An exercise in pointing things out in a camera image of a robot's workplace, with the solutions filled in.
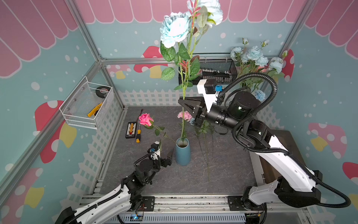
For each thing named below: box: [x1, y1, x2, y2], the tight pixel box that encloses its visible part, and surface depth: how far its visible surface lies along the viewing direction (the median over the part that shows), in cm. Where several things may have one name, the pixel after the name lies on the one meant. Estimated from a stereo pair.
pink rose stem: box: [138, 112, 176, 152], surface depth 59 cm
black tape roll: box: [95, 85, 111, 99], surface depth 82 cm
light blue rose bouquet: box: [230, 37, 289, 102], surface depth 81 cm
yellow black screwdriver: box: [135, 122, 142, 144], surface depth 104 cm
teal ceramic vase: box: [175, 137, 191, 166], surface depth 78 cm
